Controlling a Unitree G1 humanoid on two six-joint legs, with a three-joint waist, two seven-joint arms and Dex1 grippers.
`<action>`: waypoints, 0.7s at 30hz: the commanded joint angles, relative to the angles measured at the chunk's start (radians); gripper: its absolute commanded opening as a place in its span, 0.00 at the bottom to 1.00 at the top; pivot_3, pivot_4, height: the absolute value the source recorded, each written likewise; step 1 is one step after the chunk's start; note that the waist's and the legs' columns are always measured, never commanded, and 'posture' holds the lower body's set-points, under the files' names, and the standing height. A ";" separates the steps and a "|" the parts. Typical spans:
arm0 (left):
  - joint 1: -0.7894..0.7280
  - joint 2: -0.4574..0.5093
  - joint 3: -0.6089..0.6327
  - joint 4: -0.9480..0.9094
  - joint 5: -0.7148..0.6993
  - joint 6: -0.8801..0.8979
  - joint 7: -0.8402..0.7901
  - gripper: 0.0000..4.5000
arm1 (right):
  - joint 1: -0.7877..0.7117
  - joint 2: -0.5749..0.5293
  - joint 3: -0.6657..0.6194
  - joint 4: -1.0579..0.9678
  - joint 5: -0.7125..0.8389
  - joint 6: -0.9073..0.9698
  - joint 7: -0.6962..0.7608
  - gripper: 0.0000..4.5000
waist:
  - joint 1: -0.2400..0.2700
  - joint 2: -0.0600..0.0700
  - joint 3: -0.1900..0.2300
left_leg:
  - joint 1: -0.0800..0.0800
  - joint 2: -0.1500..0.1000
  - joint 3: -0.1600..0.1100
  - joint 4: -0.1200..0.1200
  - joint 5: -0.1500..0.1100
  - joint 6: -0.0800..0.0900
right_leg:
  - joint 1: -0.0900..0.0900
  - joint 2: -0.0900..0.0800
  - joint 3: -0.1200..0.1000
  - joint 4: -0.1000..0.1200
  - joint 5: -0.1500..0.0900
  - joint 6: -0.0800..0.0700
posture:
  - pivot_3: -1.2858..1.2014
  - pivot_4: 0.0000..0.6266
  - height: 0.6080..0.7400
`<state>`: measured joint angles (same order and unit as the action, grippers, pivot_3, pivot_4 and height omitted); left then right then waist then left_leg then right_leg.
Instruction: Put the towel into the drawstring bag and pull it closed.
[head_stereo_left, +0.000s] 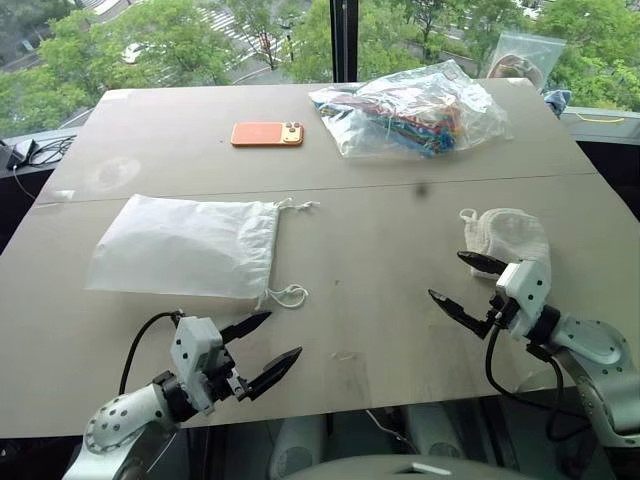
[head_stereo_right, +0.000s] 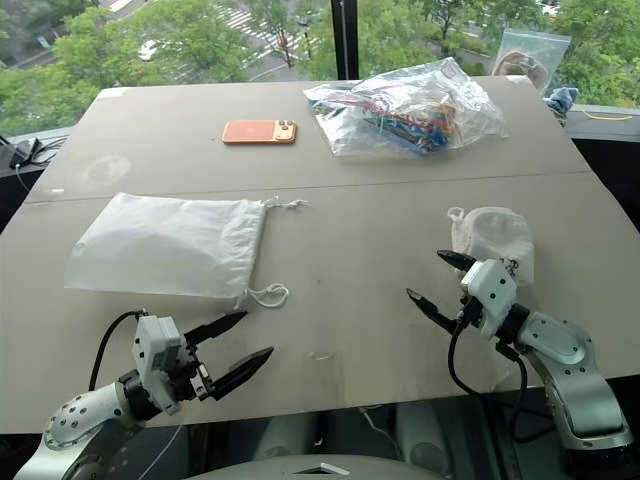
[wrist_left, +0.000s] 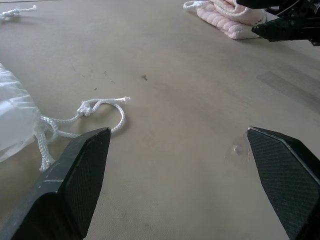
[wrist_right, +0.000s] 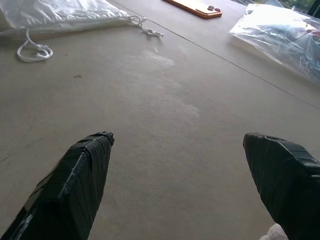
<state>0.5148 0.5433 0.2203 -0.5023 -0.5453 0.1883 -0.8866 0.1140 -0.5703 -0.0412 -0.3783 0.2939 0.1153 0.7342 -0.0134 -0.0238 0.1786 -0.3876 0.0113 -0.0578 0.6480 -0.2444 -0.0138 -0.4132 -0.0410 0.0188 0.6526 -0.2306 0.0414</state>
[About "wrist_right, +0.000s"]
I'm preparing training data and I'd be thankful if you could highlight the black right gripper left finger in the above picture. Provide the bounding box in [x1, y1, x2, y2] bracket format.
[0, 130, 116, 240]

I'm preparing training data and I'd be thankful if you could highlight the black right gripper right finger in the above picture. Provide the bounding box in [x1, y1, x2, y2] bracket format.
[242, 132, 320, 240]

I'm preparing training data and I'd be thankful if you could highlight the grey fuzzy cloth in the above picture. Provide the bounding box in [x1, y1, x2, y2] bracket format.
[257, 223, 288, 240]

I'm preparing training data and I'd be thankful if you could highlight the clear plastic bag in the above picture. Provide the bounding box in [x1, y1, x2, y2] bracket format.
[229, 0, 320, 85]

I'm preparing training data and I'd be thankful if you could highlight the orange smartphone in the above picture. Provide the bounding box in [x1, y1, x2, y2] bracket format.
[161, 0, 223, 20]

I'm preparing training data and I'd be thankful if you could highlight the white drawstring bag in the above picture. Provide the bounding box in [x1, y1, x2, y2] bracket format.
[0, 0, 165, 63]

